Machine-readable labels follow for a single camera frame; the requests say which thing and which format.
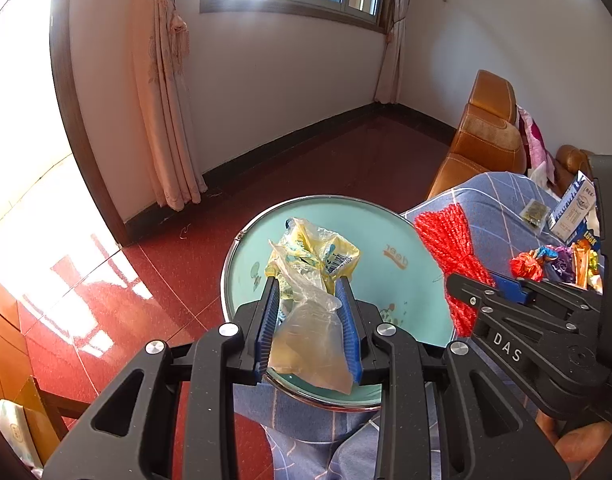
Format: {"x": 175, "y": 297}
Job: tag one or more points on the gold foil candy wrapper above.
{"x": 595, "y": 272}

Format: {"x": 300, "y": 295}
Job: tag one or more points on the red plastic mesh bundle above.
{"x": 446, "y": 240}

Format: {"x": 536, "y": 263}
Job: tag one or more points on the wide pink curtain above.
{"x": 161, "y": 85}

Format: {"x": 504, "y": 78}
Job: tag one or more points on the blue checked blanket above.
{"x": 501, "y": 210}

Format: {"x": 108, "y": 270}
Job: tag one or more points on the purple foil candy wrapper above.
{"x": 558, "y": 262}

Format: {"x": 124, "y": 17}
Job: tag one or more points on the brown leather sofa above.
{"x": 486, "y": 135}

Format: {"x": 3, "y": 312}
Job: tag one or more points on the yellow clear plastic bag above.
{"x": 311, "y": 310}

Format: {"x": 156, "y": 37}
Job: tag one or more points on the dark wooden door frame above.
{"x": 66, "y": 85}

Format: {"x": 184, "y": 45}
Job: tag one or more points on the mint green enamel basin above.
{"x": 371, "y": 225}

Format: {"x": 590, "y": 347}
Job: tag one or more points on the pink floral cloth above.
{"x": 533, "y": 135}

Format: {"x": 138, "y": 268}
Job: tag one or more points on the orange snack wrapper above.
{"x": 582, "y": 260}

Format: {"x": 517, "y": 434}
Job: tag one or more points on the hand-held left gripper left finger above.
{"x": 266, "y": 325}

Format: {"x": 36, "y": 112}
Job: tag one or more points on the white tissue pack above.
{"x": 11, "y": 430}

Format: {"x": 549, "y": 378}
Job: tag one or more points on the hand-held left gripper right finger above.
{"x": 349, "y": 332}

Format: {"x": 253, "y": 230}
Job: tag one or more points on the narrow pink curtain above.
{"x": 393, "y": 35}

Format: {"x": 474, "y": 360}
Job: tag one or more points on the person's right hand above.
{"x": 583, "y": 442}

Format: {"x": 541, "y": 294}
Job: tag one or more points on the white drink carton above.
{"x": 573, "y": 205}

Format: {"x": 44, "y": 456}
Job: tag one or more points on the small dark green packet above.
{"x": 533, "y": 212}

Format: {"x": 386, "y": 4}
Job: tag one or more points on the red foil candy wrapper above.
{"x": 528, "y": 266}

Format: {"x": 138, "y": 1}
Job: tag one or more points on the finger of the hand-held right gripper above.
{"x": 466, "y": 292}
{"x": 508, "y": 286}

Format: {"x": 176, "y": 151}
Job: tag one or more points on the wooden cabinet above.
{"x": 6, "y": 335}

